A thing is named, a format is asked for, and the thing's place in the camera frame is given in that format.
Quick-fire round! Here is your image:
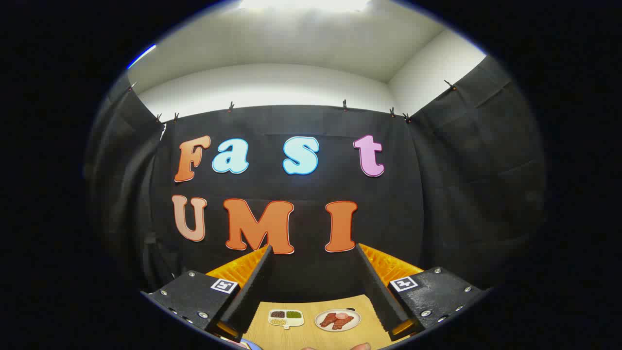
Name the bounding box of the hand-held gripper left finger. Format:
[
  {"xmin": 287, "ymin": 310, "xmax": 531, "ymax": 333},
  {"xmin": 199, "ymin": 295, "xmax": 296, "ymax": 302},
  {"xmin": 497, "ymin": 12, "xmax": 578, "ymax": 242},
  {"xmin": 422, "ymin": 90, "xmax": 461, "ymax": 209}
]
[{"xmin": 140, "ymin": 245, "xmax": 274, "ymax": 342}]

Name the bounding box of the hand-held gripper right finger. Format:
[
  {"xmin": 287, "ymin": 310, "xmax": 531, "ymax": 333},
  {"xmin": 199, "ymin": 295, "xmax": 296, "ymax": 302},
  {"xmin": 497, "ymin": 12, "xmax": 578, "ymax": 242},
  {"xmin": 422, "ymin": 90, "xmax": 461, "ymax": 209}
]
[{"xmin": 356, "ymin": 243, "xmax": 487, "ymax": 342}]

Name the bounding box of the white divided tray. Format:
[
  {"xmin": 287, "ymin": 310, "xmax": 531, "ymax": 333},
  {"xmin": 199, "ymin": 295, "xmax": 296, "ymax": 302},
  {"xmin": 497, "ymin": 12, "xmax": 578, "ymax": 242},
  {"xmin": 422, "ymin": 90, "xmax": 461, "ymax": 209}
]
[{"xmin": 268, "ymin": 310, "xmax": 305, "ymax": 330}]

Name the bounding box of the white oval plate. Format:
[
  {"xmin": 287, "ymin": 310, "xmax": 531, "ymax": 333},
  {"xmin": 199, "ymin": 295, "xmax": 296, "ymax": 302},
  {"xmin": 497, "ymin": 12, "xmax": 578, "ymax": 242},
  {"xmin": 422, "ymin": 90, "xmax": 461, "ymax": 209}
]
[{"xmin": 314, "ymin": 309, "xmax": 362, "ymax": 332}]

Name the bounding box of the row of black cloth clips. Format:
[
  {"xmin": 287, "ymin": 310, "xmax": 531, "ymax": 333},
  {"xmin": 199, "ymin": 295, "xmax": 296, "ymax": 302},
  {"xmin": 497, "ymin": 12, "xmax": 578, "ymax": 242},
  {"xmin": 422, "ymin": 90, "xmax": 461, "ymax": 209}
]
[{"xmin": 127, "ymin": 80, "xmax": 457, "ymax": 123}]

